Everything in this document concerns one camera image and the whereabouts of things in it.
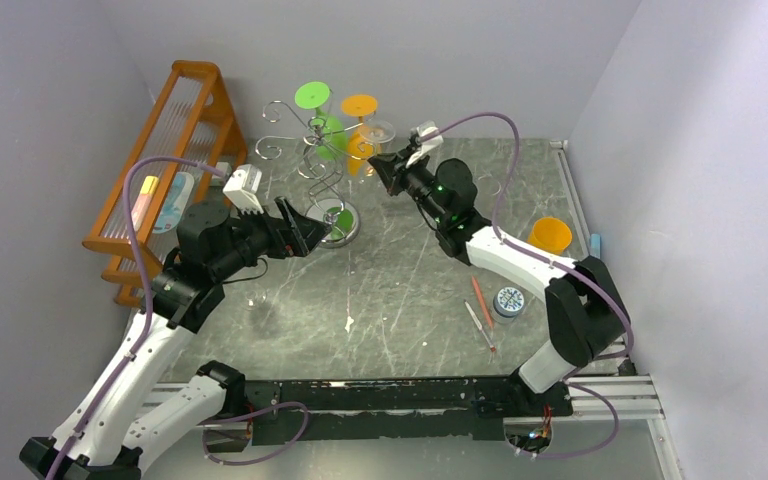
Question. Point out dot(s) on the chrome wine glass rack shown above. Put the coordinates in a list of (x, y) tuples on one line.
[(327, 203)]

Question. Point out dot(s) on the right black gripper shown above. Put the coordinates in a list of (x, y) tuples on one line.
[(398, 175)]

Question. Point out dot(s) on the clear wine glass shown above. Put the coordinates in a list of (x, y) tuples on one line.
[(255, 298), (375, 138), (488, 185)]

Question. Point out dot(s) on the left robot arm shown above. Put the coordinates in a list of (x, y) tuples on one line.
[(106, 437)]

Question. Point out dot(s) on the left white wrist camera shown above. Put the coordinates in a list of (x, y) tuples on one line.
[(241, 189)]

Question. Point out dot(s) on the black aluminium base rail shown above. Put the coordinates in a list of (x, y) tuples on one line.
[(483, 408)]

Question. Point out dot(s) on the orange wooden rack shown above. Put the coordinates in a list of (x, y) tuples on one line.
[(192, 123)]

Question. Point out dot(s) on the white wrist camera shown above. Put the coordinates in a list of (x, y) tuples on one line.
[(241, 189), (424, 138)]

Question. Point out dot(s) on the blue patterned round tin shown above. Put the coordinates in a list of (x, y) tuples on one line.
[(508, 303)]

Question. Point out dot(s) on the green plastic wine glass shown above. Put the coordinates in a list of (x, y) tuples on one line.
[(330, 137)]

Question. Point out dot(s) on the light blue flat package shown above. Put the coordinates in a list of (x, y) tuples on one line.
[(175, 203)]

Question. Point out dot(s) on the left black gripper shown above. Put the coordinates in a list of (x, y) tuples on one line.
[(300, 239)]

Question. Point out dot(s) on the white red pen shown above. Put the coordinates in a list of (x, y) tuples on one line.
[(480, 327)]

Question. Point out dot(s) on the yellow highlighter marker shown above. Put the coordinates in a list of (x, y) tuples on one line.
[(143, 200)]

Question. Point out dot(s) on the small white red box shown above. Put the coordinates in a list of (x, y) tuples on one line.
[(224, 170)]

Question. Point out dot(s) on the orange plastic wine glass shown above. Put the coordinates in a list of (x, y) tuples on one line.
[(361, 107)]

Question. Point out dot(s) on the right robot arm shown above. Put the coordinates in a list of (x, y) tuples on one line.
[(584, 311)]

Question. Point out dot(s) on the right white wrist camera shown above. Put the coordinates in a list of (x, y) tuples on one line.
[(424, 138)]

